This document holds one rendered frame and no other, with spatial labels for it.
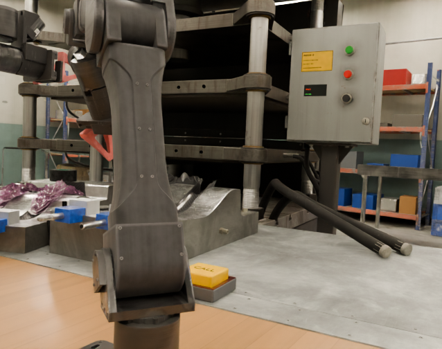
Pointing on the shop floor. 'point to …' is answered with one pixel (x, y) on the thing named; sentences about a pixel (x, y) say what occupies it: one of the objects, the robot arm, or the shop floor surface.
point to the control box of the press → (334, 98)
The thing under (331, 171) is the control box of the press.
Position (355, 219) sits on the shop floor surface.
